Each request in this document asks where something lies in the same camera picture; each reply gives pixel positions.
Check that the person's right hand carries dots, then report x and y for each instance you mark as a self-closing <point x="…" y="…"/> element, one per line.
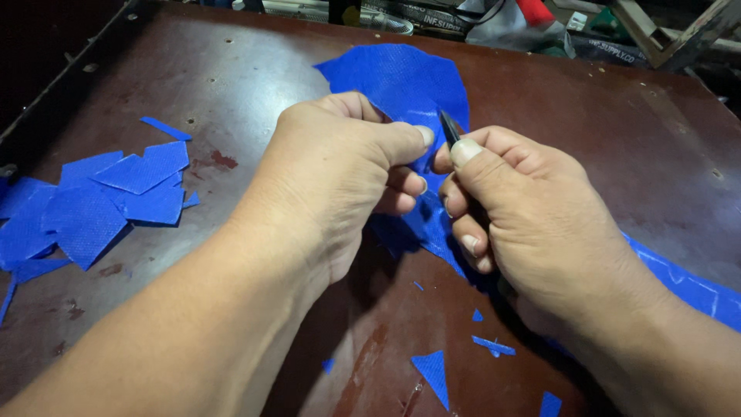
<point x="544" y="220"/>

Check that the person's left hand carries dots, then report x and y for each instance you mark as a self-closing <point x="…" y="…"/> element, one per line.
<point x="324" y="174"/>

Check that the long blue tarp strip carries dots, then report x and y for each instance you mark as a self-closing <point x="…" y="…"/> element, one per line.
<point x="399" y="75"/>

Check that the black cutting blade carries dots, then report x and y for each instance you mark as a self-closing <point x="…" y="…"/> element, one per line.
<point x="448" y="130"/>

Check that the narrow blue tarp sliver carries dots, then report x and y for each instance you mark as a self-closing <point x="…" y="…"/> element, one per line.
<point x="492" y="346"/>

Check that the triangular blue tarp scrap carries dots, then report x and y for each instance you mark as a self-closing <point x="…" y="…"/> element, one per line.
<point x="434" y="370"/>

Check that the heap of bags and clutter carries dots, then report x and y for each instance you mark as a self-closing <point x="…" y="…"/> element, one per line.
<point x="440" y="17"/>

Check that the pile of blue tarp pieces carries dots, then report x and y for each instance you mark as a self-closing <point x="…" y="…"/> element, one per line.
<point x="87" y="214"/>

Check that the wooden frame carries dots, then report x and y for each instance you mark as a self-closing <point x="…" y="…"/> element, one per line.
<point x="671" y="35"/>

